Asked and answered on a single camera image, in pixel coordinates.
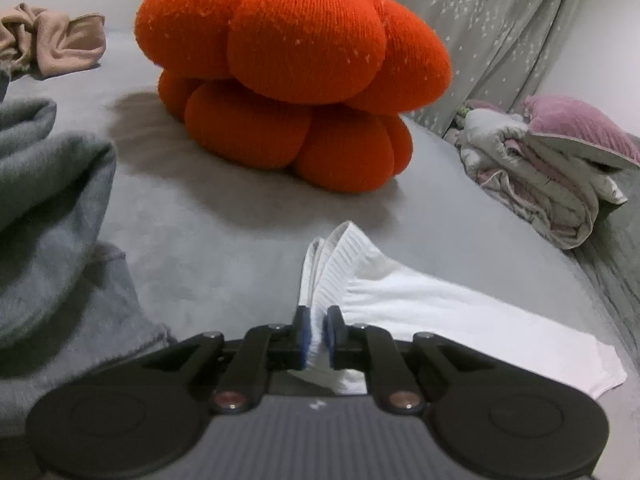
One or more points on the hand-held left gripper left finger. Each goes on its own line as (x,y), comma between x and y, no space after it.
(302,335)

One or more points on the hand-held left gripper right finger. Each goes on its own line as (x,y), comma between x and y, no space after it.
(330,335)

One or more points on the white shorts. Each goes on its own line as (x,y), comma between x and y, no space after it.
(425,300)

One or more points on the grey velvet bed sheet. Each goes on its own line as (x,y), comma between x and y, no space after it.
(200,235)

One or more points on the folded grey pink quilt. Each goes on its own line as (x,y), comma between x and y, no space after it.
(540,185)

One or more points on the orange pumpkin plush pillow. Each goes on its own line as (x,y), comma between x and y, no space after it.
(300,45)

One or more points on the grey quilted bedspread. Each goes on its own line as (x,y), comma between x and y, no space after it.
(615,260)

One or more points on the grey knit sweater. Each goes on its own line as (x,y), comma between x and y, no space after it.
(40,185)

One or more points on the purple pillow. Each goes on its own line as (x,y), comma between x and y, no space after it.
(575,120)

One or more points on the grey star-print curtain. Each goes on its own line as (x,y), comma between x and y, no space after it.
(475,20)

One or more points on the beige garment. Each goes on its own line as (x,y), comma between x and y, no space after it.
(60,45)

